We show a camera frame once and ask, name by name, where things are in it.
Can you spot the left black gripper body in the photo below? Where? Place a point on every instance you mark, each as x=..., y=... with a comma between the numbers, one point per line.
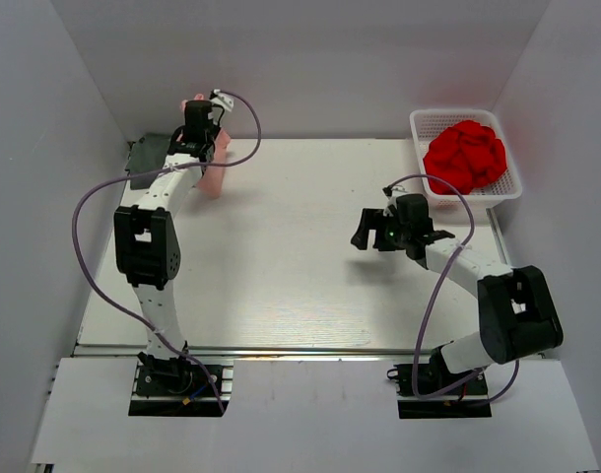
x=213, y=133

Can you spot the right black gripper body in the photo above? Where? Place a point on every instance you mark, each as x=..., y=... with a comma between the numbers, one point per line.
x=395, y=234

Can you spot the pink t shirt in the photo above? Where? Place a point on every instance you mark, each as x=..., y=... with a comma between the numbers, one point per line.
x=211, y=182

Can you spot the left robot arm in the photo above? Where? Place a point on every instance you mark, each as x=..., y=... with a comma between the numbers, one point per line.
x=146, y=244

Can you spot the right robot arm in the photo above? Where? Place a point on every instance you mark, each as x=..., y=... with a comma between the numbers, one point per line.
x=516, y=314

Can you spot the folded green t shirt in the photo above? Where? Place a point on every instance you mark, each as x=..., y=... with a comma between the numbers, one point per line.
x=147, y=154

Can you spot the red t shirt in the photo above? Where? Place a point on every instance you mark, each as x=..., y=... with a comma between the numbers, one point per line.
x=467, y=155

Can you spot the white plastic basket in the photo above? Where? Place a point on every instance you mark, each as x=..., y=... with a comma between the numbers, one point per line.
x=427, y=124

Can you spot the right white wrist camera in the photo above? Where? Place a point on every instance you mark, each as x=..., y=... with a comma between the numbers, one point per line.
x=392, y=193

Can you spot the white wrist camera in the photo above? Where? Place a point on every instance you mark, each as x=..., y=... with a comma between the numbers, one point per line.
x=221, y=99
x=392, y=193

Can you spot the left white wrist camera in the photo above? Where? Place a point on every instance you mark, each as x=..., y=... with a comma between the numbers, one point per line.
x=221, y=99

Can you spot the aluminium rail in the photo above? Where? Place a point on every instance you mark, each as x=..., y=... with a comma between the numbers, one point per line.
x=241, y=352

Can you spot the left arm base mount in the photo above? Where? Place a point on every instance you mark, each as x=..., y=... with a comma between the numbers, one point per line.
x=186, y=393

